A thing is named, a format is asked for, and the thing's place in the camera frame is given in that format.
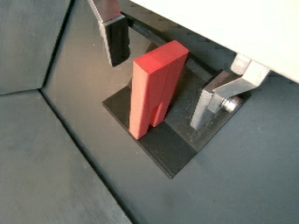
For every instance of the red double-square block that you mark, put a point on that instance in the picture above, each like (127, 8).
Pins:
(157, 72)

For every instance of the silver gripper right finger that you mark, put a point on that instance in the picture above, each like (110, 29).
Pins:
(221, 94)

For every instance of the black curved holder stand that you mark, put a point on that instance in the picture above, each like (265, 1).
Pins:
(174, 142)

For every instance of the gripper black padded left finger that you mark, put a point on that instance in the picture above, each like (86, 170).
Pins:
(114, 29)

